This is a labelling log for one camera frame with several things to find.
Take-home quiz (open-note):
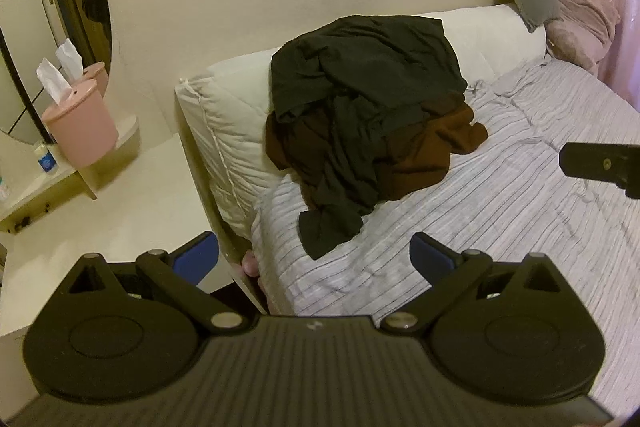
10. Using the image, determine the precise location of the white tissue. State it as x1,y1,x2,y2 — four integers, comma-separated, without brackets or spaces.
36,57,72,105

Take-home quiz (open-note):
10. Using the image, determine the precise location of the cream bed frame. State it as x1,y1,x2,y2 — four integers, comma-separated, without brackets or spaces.
175,77,273,315

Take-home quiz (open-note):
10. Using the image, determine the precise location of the oval wall mirror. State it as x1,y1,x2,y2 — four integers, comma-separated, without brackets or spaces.
0,0,128,145

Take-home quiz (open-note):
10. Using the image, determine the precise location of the pink pillow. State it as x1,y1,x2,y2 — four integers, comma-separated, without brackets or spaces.
545,0,622,75

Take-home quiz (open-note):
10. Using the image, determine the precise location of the dark green garment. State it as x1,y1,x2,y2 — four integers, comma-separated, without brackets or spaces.
270,14,468,260

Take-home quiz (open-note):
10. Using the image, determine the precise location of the striped white bed sheet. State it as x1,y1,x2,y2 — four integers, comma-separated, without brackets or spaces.
250,57,640,413

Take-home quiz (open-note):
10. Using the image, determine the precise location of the white dressing table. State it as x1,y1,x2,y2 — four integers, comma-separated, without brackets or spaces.
0,114,268,343

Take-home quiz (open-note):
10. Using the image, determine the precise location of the brown garment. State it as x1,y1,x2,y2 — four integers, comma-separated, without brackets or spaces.
264,92,488,202

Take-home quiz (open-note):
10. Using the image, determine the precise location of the pink round tissue box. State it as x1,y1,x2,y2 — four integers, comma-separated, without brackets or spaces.
41,78,120,168

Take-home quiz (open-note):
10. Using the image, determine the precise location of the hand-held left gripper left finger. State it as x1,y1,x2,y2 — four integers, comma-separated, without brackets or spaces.
67,231,253,335

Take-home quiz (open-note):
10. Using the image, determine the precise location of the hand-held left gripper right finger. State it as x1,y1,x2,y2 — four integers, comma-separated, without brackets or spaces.
380,231,563,335

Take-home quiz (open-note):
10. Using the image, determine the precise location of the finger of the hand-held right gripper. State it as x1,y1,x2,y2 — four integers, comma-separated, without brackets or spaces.
559,142,640,200

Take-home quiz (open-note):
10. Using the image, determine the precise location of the small blue label bottle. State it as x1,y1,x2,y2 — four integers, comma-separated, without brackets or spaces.
34,141,58,176

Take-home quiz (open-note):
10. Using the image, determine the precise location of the white folded quilt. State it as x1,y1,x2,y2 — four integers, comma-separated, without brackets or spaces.
175,3,548,240

